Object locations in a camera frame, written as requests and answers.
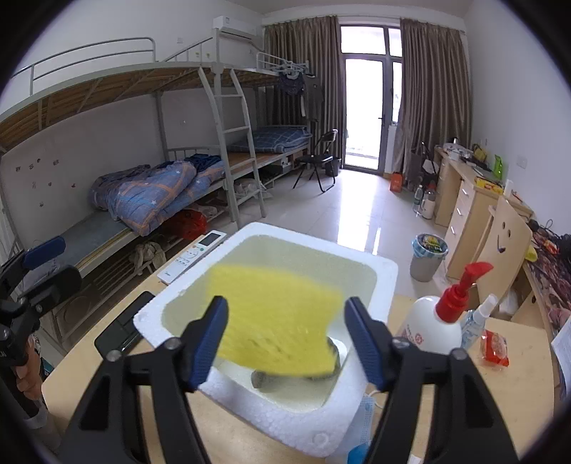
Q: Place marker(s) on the white air conditioner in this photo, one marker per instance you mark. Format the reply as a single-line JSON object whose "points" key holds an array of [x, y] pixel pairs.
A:
{"points": [[234, 26]]}

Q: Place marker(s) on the white foam box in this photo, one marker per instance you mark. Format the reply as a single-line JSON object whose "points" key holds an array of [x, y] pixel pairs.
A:
{"points": [[285, 424]]}

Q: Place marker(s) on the yellow sponge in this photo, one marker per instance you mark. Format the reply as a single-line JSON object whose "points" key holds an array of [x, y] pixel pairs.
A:
{"points": [[276, 321]]}

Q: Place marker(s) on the white remote control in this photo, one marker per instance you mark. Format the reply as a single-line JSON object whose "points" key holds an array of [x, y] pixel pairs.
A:
{"points": [[192, 256]]}

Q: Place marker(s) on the person's left hand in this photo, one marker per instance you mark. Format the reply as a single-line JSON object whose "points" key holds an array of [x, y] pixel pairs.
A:
{"points": [[29, 383]]}

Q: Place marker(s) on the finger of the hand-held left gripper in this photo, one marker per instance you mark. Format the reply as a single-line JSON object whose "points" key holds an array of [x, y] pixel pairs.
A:
{"points": [[44, 252], [55, 285]]}

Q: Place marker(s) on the red bag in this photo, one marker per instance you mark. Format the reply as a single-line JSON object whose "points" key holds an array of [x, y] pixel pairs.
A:
{"points": [[187, 225]]}

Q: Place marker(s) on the black phone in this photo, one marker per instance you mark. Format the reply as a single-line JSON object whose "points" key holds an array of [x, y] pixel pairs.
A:
{"points": [[120, 328]]}

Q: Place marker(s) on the beige crumpled cloth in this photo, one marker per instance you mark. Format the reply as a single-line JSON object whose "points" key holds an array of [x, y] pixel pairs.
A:
{"points": [[147, 258]]}

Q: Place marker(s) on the white kettle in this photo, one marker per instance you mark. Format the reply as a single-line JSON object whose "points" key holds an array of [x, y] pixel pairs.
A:
{"points": [[428, 205]]}

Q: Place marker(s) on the grey trash bin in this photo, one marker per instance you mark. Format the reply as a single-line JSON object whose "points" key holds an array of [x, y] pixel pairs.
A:
{"points": [[424, 267]]}

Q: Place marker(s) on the patterned table cloth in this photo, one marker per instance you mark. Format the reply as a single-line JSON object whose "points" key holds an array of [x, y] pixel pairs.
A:
{"points": [[551, 285]]}

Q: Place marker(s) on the folded blue plaid blanket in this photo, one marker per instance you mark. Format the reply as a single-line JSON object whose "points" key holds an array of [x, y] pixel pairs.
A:
{"points": [[272, 138]]}

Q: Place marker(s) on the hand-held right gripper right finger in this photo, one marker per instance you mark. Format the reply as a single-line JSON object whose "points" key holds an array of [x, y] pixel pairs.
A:
{"points": [[363, 339]]}

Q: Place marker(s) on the blue and orange quilt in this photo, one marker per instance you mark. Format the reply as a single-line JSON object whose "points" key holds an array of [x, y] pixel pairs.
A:
{"points": [[151, 196]]}

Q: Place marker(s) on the metal bunk bed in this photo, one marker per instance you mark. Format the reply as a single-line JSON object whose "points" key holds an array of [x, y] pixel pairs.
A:
{"points": [[111, 84]]}

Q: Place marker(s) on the red snack packet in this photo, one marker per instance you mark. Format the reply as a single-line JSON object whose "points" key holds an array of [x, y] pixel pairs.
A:
{"points": [[494, 348]]}

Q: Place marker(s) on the glass balcony door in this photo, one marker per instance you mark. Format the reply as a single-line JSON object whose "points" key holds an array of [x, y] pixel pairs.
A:
{"points": [[363, 111]]}

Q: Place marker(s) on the blue spray bottle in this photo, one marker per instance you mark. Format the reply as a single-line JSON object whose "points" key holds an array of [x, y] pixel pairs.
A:
{"points": [[475, 319]]}

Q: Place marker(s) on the wooden desk with drawers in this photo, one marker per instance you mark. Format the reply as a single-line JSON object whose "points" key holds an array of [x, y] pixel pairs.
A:
{"points": [[464, 209]]}

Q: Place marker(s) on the dark hanging clothes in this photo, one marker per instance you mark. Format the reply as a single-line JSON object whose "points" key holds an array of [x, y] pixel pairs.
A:
{"points": [[312, 96]]}

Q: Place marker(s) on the wooden chair with smiley face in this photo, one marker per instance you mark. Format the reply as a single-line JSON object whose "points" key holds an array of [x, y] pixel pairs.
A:
{"points": [[502, 232]]}

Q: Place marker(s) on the green bag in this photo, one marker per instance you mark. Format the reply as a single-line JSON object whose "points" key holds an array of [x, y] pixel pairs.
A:
{"points": [[499, 165]]}

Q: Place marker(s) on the white paper sheet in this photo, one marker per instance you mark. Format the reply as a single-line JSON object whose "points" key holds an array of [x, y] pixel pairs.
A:
{"points": [[563, 352]]}

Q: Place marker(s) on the brown curtain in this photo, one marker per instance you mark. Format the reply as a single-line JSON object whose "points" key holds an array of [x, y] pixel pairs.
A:
{"points": [[437, 98], [321, 80]]}

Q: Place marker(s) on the grey metal ladder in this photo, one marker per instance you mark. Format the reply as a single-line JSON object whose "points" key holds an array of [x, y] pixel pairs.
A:
{"points": [[223, 129]]}

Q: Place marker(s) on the blue face mask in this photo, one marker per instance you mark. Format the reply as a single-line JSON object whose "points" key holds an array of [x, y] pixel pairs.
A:
{"points": [[361, 424]]}

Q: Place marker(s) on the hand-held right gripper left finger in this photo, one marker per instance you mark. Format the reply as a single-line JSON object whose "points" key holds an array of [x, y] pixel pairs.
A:
{"points": [[209, 343]]}

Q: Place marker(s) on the black folding chair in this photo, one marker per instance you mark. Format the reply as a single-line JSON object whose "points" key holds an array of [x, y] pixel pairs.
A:
{"points": [[316, 158]]}

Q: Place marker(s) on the white lotion bottle red pump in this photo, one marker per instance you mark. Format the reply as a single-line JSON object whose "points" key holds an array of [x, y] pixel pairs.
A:
{"points": [[428, 325]]}

